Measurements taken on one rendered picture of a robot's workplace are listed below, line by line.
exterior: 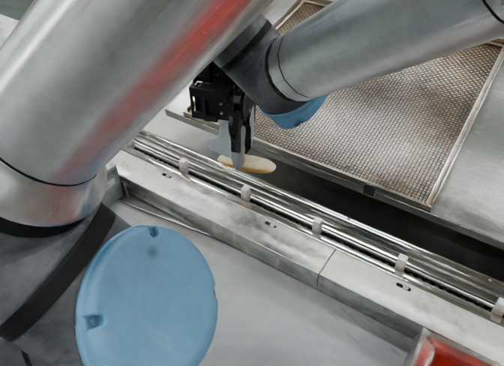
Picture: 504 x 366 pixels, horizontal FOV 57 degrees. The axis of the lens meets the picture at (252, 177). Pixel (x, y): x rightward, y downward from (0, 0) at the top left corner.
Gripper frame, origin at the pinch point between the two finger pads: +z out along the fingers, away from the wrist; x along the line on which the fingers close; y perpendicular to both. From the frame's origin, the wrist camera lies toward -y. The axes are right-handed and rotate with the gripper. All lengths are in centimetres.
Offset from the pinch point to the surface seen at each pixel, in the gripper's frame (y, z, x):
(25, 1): 269, 93, -262
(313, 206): -12.2, 7.3, 1.3
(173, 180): 13.1, 7.1, 1.5
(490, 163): -39.9, 2.7, -12.2
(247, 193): -0.6, 7.0, 1.4
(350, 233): -18.9, 8.5, 4.7
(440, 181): -31.8, 3.5, -6.2
